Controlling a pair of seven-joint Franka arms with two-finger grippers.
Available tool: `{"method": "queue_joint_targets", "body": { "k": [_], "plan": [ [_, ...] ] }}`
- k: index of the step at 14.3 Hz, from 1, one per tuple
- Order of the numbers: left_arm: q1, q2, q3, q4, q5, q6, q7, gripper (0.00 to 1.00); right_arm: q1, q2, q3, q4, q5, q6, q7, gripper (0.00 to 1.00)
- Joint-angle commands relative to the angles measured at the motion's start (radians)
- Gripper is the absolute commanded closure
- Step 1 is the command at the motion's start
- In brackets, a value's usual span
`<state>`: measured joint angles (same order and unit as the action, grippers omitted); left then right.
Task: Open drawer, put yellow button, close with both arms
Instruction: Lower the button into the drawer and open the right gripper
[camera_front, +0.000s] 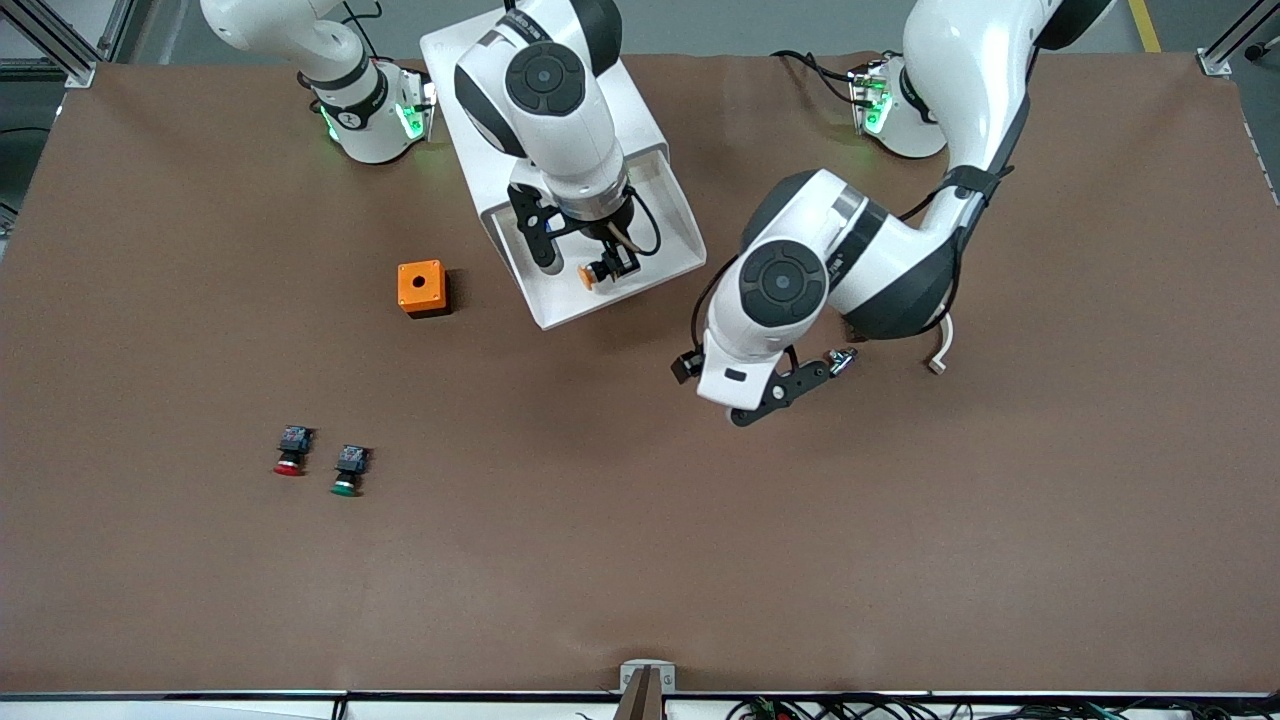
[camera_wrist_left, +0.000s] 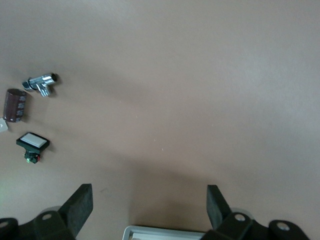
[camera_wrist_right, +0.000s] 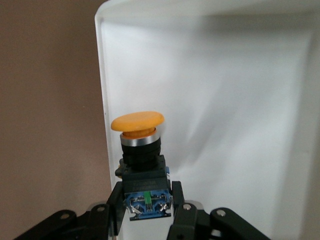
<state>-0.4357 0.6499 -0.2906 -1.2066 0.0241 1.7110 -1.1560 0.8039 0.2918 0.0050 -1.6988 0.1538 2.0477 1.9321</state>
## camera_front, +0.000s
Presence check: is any black arm base cable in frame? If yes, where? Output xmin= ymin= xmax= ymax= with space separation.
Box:
xmin=770 ymin=48 xmax=866 ymax=106

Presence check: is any green mushroom push button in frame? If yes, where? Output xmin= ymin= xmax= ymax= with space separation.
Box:
xmin=331 ymin=445 xmax=372 ymax=497

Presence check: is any aluminium frame post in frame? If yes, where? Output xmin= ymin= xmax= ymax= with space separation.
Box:
xmin=0 ymin=0 xmax=136 ymax=89
xmin=1197 ymin=0 xmax=1280 ymax=79

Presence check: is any black cable bundle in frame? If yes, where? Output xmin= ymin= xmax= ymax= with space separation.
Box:
xmin=730 ymin=695 xmax=1280 ymax=720

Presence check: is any white drawer cabinet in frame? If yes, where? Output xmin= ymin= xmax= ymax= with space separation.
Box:
xmin=420 ymin=5 xmax=672 ymax=226

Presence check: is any red mushroom push button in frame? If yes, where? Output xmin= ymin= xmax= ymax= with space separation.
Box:
xmin=274 ymin=425 xmax=315 ymax=477

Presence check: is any brown table mat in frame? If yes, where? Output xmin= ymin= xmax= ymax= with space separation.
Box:
xmin=0 ymin=50 xmax=1280 ymax=696

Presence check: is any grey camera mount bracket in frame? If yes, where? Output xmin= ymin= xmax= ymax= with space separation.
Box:
xmin=615 ymin=660 xmax=677 ymax=720

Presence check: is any orange box with hole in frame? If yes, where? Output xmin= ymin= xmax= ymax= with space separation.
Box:
xmin=398 ymin=260 xmax=451 ymax=319

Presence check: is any white plastic drawer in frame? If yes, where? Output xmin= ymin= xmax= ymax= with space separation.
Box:
xmin=495 ymin=143 xmax=707 ymax=330

